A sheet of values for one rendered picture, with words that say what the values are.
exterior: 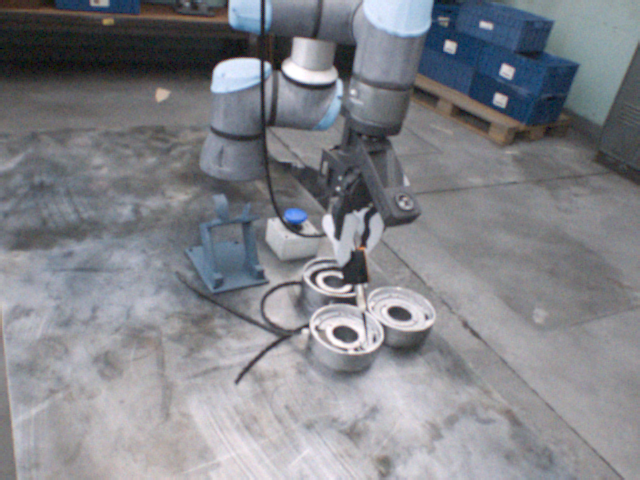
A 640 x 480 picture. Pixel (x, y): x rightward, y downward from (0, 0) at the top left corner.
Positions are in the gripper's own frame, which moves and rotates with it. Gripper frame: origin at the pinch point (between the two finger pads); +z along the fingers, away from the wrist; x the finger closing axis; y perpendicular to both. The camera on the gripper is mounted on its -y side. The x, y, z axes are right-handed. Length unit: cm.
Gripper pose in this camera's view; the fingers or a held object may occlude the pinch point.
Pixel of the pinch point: (354, 258)
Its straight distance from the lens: 81.1
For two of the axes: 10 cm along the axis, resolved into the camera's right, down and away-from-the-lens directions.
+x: -8.5, 1.5, -5.0
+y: -5.0, -5.1, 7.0
